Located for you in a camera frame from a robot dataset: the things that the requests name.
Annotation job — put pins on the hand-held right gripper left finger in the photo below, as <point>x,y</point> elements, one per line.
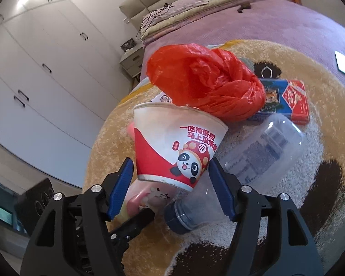
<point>122,187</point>

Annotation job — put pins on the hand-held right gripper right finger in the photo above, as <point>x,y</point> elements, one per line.
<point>221,187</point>

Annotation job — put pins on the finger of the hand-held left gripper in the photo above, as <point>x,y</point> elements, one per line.
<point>132,224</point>

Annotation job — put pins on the pink snack packet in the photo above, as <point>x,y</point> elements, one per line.
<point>138,199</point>

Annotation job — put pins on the clear plastic bottle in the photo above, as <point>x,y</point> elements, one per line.
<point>261,155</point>

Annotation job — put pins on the white red panda paper cup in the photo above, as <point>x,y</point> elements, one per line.
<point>161,149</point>

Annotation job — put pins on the red plastic bag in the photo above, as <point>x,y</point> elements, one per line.
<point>204,83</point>

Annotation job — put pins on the blue red paper box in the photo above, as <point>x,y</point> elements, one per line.
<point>293,100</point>

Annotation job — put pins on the dark screen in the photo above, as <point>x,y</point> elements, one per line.
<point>0,211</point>

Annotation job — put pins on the small white box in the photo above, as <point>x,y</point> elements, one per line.
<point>161,97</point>

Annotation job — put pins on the white wardrobe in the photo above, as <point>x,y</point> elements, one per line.
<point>46,92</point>

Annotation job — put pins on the beige nightstand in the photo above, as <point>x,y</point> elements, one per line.
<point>132,60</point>

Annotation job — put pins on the panda print blanket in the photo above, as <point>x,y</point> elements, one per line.
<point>304,63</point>

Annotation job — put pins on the folded beige quilt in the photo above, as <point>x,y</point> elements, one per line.
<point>161,27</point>

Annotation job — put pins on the purple bedspread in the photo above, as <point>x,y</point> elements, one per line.
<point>276,23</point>

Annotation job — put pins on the white card on bed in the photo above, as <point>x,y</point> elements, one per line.
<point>342,63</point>

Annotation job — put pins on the small brown object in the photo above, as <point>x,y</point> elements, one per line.
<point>243,6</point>

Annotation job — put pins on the pink pillow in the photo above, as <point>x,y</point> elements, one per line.
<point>184,5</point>

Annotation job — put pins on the beige padded headboard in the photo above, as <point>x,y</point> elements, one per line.
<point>149,1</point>

